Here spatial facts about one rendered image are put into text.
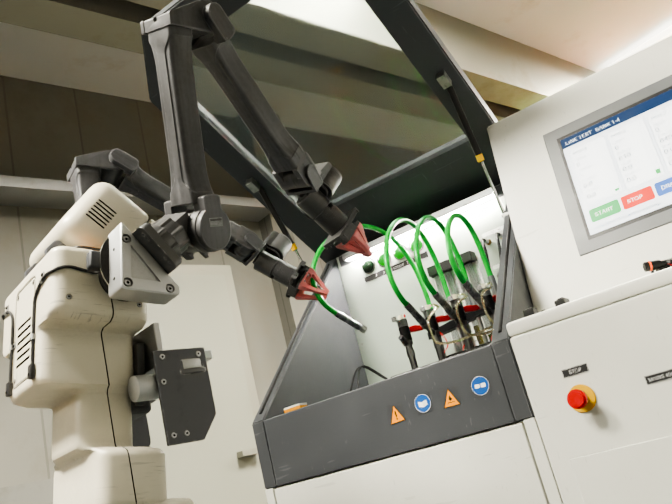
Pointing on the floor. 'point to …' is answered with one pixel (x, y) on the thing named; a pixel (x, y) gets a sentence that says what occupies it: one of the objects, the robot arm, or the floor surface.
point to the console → (545, 284)
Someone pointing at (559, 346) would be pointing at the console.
